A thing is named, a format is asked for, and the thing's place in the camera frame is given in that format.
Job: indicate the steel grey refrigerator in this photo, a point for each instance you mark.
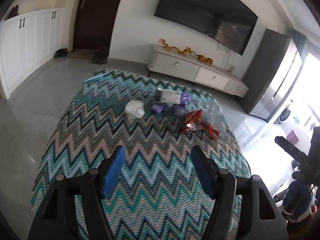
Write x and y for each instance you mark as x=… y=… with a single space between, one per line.
x=265 y=80

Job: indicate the zigzag knitted blanket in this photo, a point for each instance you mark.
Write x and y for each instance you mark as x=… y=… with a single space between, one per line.
x=150 y=142

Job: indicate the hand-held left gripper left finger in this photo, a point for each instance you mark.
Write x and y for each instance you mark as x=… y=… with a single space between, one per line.
x=113 y=172

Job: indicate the blue grey curtain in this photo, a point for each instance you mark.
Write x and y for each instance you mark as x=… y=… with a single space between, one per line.
x=299 y=37

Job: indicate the purple wrapper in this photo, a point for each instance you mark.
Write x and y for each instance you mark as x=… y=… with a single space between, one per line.
x=185 y=98
x=178 y=110
x=161 y=108

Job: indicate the black wall television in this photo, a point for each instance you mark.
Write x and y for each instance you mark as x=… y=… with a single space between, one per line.
x=200 y=7

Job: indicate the clear plastic bag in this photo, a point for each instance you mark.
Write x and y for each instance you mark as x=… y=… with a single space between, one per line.
x=216 y=112

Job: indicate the white television console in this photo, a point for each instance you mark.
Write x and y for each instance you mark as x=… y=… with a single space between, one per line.
x=175 y=65

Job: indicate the person's right forearm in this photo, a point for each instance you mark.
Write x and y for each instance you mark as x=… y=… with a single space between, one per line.
x=297 y=200

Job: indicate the golden dragon figurine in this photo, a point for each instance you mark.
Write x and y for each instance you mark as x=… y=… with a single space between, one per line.
x=175 y=48

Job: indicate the dark bag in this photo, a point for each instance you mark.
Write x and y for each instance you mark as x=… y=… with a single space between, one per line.
x=14 y=11

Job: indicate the white tissue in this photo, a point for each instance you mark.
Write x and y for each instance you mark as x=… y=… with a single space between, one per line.
x=135 y=108

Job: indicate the purple box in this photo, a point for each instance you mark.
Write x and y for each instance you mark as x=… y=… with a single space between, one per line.
x=293 y=137

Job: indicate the tan doormat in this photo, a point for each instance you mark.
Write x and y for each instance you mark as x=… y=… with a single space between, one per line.
x=80 y=54

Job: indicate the dark shoe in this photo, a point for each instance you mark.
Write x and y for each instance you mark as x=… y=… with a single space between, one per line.
x=58 y=53
x=64 y=52

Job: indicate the white carton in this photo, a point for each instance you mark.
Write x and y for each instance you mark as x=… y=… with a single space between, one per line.
x=170 y=96

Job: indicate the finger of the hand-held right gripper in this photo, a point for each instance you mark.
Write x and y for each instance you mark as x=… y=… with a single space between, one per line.
x=290 y=147

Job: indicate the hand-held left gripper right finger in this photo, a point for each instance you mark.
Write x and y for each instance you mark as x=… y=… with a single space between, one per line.
x=203 y=172

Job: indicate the white wall cabinet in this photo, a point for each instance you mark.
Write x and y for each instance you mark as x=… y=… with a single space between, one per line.
x=27 y=37

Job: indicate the red snack packet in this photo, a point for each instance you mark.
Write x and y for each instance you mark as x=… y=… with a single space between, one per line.
x=193 y=122

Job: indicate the red wrapper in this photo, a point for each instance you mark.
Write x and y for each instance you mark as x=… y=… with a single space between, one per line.
x=213 y=133

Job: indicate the dark brown door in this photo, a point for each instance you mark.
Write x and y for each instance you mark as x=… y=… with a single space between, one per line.
x=97 y=17

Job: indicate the white washing machine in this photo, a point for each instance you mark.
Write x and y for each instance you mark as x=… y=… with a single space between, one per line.
x=285 y=116

